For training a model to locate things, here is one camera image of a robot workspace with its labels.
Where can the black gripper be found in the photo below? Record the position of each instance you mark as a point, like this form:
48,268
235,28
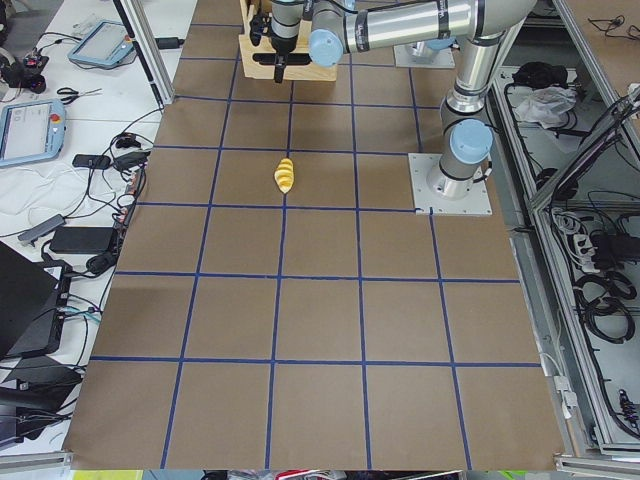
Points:
282,44

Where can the wooden drawer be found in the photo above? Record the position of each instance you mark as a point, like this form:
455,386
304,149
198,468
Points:
255,70

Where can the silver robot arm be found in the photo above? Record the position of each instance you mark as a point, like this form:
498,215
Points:
432,44
486,28

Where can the wooden drawer cabinet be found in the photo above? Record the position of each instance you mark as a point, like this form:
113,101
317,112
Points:
250,8

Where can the yellow toy croissant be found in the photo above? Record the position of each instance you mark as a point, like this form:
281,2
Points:
284,175

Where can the blue teach pendant far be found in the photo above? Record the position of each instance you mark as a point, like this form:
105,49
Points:
106,46

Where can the blue teach pendant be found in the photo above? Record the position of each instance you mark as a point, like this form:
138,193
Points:
106,46
32,132

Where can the black phone device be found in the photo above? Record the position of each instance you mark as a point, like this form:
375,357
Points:
91,161

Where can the brown paper table mat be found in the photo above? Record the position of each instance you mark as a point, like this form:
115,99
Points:
331,327

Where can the blue teach pendant near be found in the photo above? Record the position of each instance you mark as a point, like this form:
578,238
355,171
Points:
32,132

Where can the crumpled white cloth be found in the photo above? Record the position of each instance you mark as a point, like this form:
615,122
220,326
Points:
548,107

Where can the black power adapter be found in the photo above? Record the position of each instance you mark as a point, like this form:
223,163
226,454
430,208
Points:
82,240

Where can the black laptop computer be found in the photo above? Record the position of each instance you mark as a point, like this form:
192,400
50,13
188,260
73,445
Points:
33,295

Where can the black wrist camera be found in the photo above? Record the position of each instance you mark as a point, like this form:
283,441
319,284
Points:
259,27

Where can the aluminium frame post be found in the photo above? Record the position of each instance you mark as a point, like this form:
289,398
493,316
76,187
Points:
134,19

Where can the black handled scissors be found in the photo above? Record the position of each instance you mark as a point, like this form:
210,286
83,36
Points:
69,95

